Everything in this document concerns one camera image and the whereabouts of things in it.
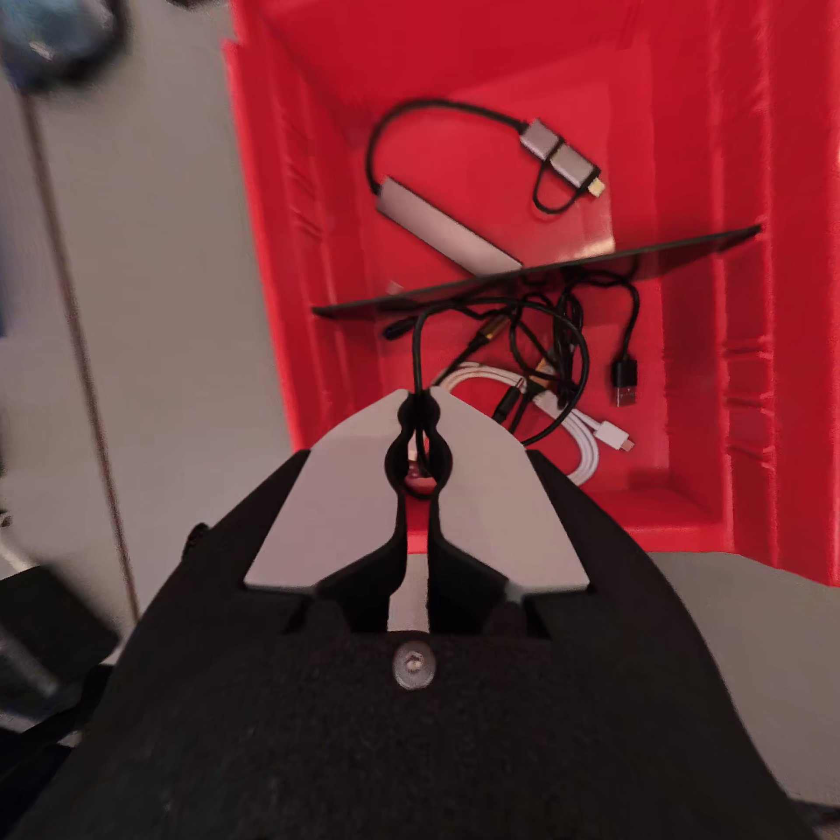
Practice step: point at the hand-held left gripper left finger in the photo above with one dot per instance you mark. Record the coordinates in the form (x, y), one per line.
(328, 518)

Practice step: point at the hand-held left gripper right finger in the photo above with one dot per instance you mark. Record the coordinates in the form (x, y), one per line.
(505, 518)

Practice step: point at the grey USB hub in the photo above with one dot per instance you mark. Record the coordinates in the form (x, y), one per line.
(433, 216)

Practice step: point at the red plastic bin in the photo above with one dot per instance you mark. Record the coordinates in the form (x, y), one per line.
(722, 197)

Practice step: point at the black bin divider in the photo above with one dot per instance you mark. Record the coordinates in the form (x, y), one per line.
(656, 259)

